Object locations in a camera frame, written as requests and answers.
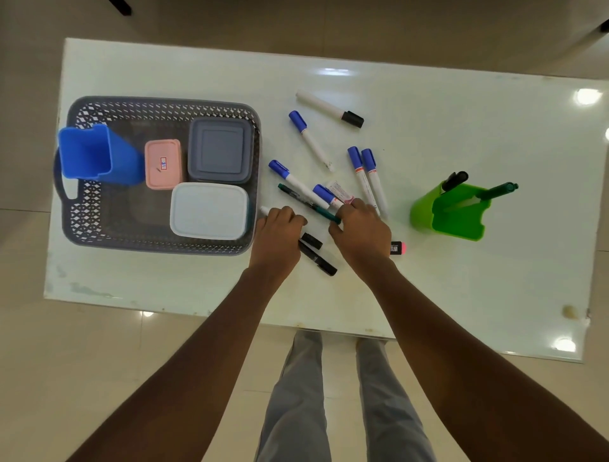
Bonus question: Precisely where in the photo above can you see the person's right hand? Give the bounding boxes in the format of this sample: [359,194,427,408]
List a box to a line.
[328,198,398,282]

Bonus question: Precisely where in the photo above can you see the white rectangular lidded container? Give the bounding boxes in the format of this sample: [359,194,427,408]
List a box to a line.
[170,182,249,241]

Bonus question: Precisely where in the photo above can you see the white marker with blue cap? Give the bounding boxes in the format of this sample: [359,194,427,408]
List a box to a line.
[361,148,390,219]
[312,184,344,210]
[288,110,336,172]
[268,159,330,210]
[347,146,380,215]

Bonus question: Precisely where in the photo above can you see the small white labelled tube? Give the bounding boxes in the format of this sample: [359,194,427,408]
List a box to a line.
[326,180,356,204]

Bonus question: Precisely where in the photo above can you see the person's left forearm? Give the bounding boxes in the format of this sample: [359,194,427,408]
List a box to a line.
[66,267,292,462]

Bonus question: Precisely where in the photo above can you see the grey plastic lattice basket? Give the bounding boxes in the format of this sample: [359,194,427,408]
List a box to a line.
[53,96,262,256]

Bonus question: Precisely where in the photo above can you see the green plastic pen holder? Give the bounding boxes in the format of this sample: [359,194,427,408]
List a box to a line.
[410,182,492,241]

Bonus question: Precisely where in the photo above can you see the grey square lidded container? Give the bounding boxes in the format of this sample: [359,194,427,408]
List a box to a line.
[187,117,254,184]

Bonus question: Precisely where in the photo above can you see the person's grey trousers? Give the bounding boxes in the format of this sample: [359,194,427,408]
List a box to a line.
[254,330,436,462]

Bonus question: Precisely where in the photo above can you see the white marker with green cap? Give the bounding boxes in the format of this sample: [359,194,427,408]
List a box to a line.
[447,182,519,212]

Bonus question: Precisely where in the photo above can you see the person's left hand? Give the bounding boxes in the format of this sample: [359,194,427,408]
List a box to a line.
[249,206,308,282]

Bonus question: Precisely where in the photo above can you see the blue plastic pen holder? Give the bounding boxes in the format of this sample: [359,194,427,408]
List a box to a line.
[58,124,146,186]

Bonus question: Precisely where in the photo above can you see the dark green pen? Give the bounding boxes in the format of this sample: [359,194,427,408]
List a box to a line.
[278,183,342,225]

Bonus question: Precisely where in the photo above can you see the person's right forearm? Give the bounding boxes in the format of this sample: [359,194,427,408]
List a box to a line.
[361,259,609,462]

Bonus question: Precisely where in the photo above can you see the white marker with black cap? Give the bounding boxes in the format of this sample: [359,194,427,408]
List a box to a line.
[295,91,365,129]

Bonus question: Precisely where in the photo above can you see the small pink lidded box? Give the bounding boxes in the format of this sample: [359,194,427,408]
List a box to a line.
[145,139,184,190]

